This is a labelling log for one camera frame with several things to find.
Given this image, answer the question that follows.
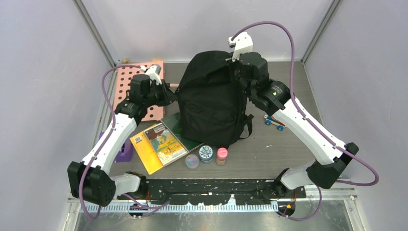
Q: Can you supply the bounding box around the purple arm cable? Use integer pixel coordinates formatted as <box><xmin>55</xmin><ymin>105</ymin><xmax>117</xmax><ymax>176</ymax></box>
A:
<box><xmin>78</xmin><ymin>64</ymin><xmax>173</xmax><ymax>220</ymax></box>
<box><xmin>231</xmin><ymin>21</ymin><xmax>380</xmax><ymax>221</ymax></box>

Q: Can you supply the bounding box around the clear jar of beads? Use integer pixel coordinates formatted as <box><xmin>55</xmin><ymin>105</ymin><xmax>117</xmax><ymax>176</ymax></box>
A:
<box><xmin>185</xmin><ymin>154</ymin><xmax>199</xmax><ymax>170</ymax></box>

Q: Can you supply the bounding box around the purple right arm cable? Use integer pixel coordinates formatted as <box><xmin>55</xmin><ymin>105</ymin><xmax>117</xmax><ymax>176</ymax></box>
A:
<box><xmin>231</xmin><ymin>21</ymin><xmax>380</xmax><ymax>221</ymax></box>

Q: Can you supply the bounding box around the dark green book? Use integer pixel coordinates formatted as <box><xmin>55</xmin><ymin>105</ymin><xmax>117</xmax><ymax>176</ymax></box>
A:
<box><xmin>160</xmin><ymin>112</ymin><xmax>202</xmax><ymax>152</ymax></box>

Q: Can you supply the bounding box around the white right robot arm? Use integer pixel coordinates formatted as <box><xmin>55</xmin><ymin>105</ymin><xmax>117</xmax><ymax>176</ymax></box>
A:
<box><xmin>229</xmin><ymin>52</ymin><xmax>358</xmax><ymax>198</ymax></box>

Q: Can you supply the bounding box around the pink lid jar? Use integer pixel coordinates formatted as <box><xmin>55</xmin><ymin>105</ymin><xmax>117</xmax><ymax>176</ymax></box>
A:
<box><xmin>216</xmin><ymin>147</ymin><xmax>228</xmax><ymax>166</ymax></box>

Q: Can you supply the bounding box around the purple card holder box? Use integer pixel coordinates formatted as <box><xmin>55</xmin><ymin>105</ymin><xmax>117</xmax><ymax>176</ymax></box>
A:
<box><xmin>96</xmin><ymin>130</ymin><xmax>133</xmax><ymax>166</ymax></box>

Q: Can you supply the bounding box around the aluminium frame rail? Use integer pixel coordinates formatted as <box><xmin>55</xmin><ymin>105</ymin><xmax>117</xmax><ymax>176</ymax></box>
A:
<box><xmin>67</xmin><ymin>180</ymin><xmax>359</xmax><ymax>214</ymax></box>

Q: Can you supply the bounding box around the blue patterned lid jar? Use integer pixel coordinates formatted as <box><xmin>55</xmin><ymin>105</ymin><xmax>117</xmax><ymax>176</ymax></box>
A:
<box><xmin>199</xmin><ymin>145</ymin><xmax>214</xmax><ymax>164</ymax></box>

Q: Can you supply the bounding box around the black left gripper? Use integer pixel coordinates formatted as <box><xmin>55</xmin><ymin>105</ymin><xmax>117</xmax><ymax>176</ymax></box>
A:
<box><xmin>143</xmin><ymin>79</ymin><xmax>177</xmax><ymax>108</ymax></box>

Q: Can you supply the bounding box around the yellow illustrated book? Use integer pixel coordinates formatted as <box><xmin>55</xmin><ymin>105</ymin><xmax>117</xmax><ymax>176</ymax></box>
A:
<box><xmin>130</xmin><ymin>123</ymin><xmax>188</xmax><ymax>175</ymax></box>

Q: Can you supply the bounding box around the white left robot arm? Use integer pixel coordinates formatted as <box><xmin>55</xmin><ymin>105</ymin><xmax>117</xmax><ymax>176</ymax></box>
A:
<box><xmin>67</xmin><ymin>74</ymin><xmax>170</xmax><ymax>206</ymax></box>

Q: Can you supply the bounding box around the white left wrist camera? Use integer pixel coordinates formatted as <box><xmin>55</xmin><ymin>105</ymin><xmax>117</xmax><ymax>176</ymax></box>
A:
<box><xmin>140</xmin><ymin>64</ymin><xmax>162</xmax><ymax>85</ymax></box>

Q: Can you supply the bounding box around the black backpack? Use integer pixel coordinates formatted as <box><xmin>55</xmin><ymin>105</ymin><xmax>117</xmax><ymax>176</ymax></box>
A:
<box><xmin>176</xmin><ymin>51</ymin><xmax>254</xmax><ymax>148</ymax></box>

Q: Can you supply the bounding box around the colourful toy block car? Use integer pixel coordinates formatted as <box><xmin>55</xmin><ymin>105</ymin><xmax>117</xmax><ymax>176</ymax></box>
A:
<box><xmin>264</xmin><ymin>115</ymin><xmax>286</xmax><ymax>131</ymax></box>

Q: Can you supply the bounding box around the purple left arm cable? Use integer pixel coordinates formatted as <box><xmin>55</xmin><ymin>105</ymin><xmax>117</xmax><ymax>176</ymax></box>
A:
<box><xmin>78</xmin><ymin>64</ymin><xmax>173</xmax><ymax>220</ymax></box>

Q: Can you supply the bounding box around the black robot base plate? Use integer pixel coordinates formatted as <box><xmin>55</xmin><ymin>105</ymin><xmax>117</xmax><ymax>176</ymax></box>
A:
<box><xmin>129</xmin><ymin>179</ymin><xmax>306</xmax><ymax>205</ymax></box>

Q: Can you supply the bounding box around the pink perforated board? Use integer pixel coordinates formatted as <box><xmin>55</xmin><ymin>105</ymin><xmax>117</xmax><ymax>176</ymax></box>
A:
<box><xmin>113</xmin><ymin>60</ymin><xmax>165</xmax><ymax>121</ymax></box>

